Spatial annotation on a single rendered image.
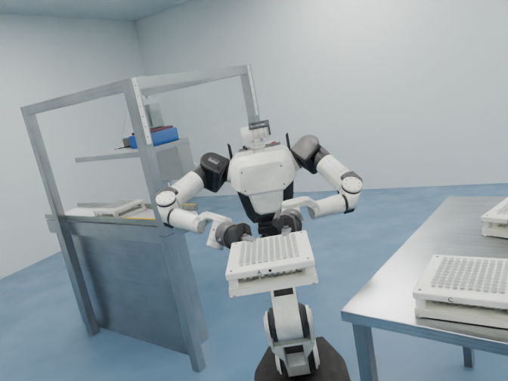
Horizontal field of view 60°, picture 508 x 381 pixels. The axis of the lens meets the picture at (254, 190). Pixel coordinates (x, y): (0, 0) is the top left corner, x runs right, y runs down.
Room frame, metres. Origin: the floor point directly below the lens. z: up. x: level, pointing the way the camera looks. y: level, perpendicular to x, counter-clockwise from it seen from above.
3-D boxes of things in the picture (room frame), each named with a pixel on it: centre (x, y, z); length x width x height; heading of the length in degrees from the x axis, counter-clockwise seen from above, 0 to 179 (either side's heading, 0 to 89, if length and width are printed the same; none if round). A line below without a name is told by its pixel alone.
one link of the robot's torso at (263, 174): (1.91, -0.06, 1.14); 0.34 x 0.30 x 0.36; 86
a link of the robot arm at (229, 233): (1.42, 0.09, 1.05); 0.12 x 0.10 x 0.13; 28
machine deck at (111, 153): (2.65, 0.68, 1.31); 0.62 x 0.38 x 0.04; 51
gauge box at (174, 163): (2.63, 0.44, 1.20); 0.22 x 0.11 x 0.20; 51
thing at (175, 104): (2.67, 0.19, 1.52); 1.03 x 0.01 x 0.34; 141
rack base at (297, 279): (1.22, -0.01, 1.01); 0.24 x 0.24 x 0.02; 86
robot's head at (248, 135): (1.85, -0.05, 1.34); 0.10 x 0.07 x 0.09; 86
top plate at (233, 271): (1.22, -0.01, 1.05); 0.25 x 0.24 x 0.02; 176
